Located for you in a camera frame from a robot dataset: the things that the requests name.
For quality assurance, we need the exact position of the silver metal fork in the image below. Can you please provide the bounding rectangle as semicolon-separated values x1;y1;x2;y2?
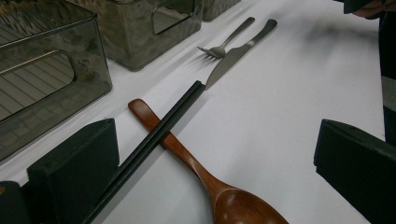
197;17;256;60

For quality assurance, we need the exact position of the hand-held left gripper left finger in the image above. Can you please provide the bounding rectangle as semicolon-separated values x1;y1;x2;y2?
27;118;120;224

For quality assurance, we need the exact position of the transparent grey plastic bin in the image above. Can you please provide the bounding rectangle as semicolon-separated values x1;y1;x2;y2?
66;0;205;72
0;0;113;164
202;0;242;22

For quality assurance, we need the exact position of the silver metal table knife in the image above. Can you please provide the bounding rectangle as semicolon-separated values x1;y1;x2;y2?
205;19;278;91

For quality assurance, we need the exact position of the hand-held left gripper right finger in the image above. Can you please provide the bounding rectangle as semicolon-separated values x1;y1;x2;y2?
313;119;396;224

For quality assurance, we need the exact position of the brown wooden spoon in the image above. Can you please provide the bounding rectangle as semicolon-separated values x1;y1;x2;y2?
127;98;290;224

